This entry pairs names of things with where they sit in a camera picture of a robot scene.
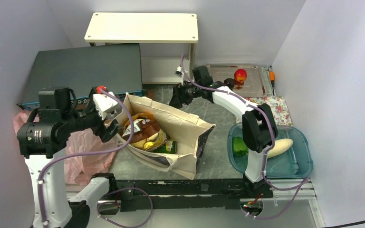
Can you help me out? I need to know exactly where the orange snack packet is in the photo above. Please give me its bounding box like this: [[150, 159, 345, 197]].
[[125, 113, 156, 128]]

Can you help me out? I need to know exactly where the white two-tier shelf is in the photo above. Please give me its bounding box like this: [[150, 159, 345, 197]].
[[84, 12, 199, 84]]

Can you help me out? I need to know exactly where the yellow snack packet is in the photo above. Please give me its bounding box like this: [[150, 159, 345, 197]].
[[131, 129, 167, 151]]

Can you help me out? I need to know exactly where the white radish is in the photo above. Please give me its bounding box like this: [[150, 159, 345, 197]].
[[268, 138, 293, 158]]

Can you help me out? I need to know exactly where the silver metal tray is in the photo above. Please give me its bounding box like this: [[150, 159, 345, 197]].
[[207, 65, 267, 97]]

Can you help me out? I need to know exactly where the pink plastic grocery bag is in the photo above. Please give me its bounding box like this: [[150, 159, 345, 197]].
[[12, 111, 118, 186]]

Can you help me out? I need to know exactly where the teal plastic tray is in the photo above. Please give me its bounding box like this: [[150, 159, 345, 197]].
[[227, 123, 313, 179]]

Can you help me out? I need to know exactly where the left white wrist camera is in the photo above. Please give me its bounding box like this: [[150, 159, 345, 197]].
[[93, 86, 122, 121]]

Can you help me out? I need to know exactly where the orange handled screwdriver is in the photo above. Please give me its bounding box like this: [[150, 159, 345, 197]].
[[269, 71, 275, 95]]

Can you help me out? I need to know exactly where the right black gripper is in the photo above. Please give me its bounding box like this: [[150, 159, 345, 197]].
[[167, 82, 202, 110]]

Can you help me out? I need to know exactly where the red apple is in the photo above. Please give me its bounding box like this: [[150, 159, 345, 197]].
[[234, 68, 248, 84]]

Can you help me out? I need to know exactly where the brown snack packet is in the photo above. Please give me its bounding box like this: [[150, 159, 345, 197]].
[[130, 118, 160, 143]]

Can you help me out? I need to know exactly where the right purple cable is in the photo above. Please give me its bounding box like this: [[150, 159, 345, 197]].
[[180, 53, 311, 220]]

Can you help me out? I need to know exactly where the floral cloth mat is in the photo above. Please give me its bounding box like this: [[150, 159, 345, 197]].
[[246, 96, 293, 127]]

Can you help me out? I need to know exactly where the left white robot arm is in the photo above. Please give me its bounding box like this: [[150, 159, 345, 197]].
[[17, 86, 122, 228]]

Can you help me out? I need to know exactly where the green pepper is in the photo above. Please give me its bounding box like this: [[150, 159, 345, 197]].
[[232, 137, 249, 157]]

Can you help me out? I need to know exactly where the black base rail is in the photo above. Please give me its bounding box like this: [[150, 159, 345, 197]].
[[100, 178, 273, 212]]

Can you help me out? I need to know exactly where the dark blue network switch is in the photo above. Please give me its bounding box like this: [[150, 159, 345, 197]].
[[17, 43, 145, 111]]

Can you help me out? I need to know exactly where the beige canvas tote bag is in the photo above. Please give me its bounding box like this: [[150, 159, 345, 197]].
[[112, 94, 215, 180]]

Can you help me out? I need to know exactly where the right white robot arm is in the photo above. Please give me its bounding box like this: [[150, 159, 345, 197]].
[[169, 66, 278, 197]]

